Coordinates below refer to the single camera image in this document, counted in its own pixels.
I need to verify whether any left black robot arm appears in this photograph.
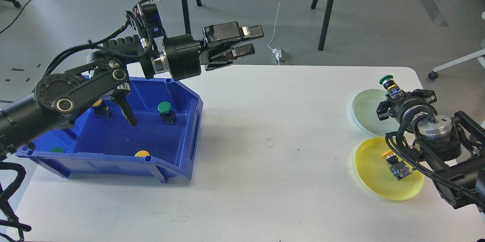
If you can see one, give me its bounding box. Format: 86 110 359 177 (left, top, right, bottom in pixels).
1 0 264 242

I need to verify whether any white floor power socket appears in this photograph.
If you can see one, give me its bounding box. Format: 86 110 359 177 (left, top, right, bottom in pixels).
272 48 293 66

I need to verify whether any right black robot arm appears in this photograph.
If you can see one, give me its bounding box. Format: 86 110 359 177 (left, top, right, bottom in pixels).
376 84 484 213

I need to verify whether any yellow plate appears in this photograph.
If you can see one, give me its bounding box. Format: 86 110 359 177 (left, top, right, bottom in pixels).
354 137 424 201

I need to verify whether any light green plate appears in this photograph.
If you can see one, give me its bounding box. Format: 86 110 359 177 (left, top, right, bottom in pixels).
352 89 399 137

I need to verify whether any green push button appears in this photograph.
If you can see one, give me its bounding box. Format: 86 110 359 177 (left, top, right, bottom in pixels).
379 75 405 99
157 101 176 126

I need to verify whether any blue plastic bin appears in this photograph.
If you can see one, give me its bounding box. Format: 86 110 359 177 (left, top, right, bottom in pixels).
16 77 203 183

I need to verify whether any green push button corner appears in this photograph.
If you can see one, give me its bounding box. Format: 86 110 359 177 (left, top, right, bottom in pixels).
50 147 64 153

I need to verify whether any white cable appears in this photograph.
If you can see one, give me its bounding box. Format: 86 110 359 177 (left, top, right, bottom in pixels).
268 0 288 51

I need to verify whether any yellow push button back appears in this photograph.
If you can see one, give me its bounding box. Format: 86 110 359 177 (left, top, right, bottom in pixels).
92 99 112 119

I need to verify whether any yellow push button front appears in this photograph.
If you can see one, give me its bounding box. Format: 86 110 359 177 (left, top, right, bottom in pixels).
135 150 150 157

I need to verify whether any yellow push button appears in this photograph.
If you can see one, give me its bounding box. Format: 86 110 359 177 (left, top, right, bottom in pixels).
92 99 112 119
135 150 150 157
381 151 411 180

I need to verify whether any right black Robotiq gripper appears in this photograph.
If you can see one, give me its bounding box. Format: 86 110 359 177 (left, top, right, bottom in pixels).
376 89 438 123

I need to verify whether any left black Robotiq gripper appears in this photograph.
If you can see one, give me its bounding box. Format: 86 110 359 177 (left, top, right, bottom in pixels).
151 22 264 80

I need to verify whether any white chair base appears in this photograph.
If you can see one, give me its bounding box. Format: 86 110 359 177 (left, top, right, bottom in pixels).
428 39 485 80

